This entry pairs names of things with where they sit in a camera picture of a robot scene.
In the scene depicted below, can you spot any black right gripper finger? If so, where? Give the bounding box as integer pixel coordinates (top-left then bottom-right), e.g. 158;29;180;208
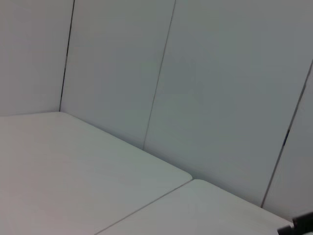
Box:
277;212;313;235

